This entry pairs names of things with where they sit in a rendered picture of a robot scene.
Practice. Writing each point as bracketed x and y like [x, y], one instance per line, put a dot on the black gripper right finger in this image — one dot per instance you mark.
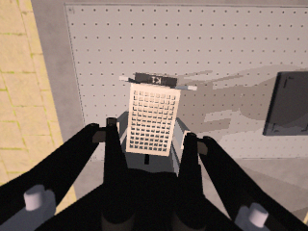
[244, 201]

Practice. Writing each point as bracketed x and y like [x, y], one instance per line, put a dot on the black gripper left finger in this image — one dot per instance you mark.
[30, 199]

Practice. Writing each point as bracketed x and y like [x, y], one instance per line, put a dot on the peach well plate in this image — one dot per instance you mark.
[152, 113]

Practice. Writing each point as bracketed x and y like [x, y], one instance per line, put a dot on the grey perforated base plate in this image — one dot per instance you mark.
[230, 52]

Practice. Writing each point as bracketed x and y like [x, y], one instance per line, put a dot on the dark grey plate nest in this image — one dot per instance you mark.
[288, 107]

